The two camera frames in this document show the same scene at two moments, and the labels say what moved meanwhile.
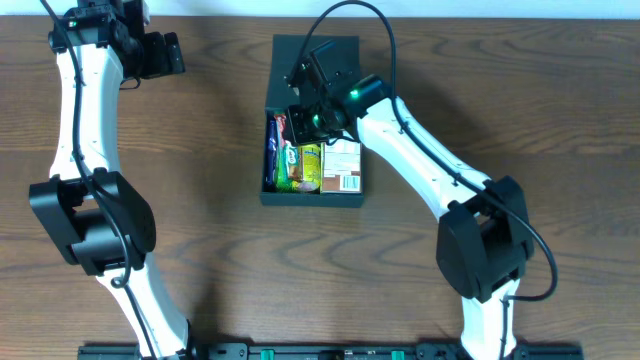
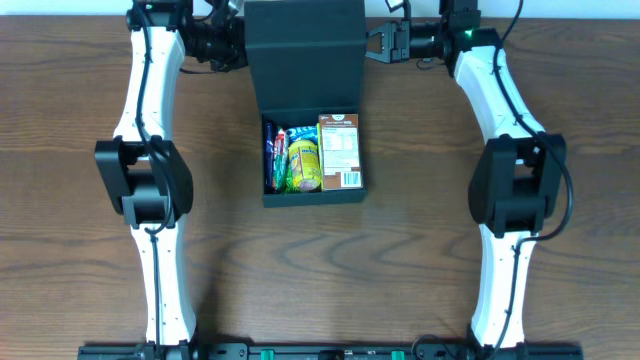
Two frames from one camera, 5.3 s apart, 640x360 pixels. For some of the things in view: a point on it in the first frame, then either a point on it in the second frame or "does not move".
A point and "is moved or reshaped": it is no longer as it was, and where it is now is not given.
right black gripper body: [298, 126] -> [395, 42]
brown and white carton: [340, 166] does not move
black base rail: [333, 352] does not move
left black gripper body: [171, 54] -> [232, 48]
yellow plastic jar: [309, 168] does not move
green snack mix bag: [287, 175] is moved or reshaped
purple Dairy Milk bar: [270, 154] does not move
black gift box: [313, 137] -> [303, 58]
